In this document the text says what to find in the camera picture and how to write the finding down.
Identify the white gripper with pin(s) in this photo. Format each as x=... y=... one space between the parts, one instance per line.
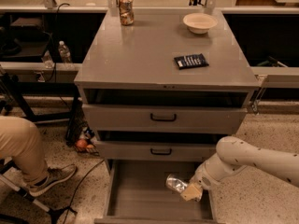
x=202 y=178

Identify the silver redbull can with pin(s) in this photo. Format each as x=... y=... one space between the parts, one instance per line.
x=175 y=184

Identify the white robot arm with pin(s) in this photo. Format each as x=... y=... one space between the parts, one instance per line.
x=232 y=156

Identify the grey open bottom drawer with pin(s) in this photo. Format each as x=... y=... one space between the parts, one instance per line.
x=137 y=194

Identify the grey middle drawer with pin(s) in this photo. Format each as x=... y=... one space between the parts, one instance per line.
x=151 y=151

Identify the grey metal drawer cabinet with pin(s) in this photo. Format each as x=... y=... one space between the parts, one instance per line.
x=134 y=65

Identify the grey top drawer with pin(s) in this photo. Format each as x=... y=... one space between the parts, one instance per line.
x=164 y=119

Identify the crushed gold soda can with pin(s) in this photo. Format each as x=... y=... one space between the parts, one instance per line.
x=126 y=12

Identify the basket of fruit toys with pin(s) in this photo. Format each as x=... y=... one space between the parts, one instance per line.
x=86 y=142

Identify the dark blue snack packet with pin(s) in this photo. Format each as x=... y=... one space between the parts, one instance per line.
x=191 y=61

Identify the grey sneaker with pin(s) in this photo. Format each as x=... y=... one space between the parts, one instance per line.
x=55 y=176

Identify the white paper bowl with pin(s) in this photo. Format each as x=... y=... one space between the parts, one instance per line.
x=199 y=23

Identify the person leg khaki trousers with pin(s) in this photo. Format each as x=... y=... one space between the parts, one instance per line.
x=21 y=141

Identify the black tripod stand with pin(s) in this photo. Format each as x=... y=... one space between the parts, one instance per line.
x=54 y=214

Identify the clear plastic water bottle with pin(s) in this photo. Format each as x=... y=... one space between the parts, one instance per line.
x=64 y=52

